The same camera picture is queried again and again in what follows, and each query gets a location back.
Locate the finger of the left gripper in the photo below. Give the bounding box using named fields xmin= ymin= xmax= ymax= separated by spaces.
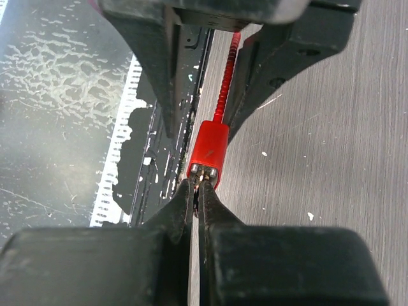
xmin=98 ymin=0 xmax=182 ymax=138
xmin=228 ymin=6 xmax=356 ymax=139

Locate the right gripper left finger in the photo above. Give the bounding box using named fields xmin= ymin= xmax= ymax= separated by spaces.
xmin=1 ymin=179 xmax=194 ymax=305

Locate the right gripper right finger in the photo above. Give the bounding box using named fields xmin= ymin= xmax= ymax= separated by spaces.
xmin=197 ymin=182 xmax=389 ymax=305

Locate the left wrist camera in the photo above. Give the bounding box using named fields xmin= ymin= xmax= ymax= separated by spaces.
xmin=163 ymin=0 xmax=310 ymax=32

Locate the slotted cable duct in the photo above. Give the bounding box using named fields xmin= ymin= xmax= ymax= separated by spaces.
xmin=89 ymin=55 xmax=147 ymax=227

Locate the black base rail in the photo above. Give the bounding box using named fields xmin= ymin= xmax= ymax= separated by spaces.
xmin=112 ymin=26 xmax=214 ymax=226

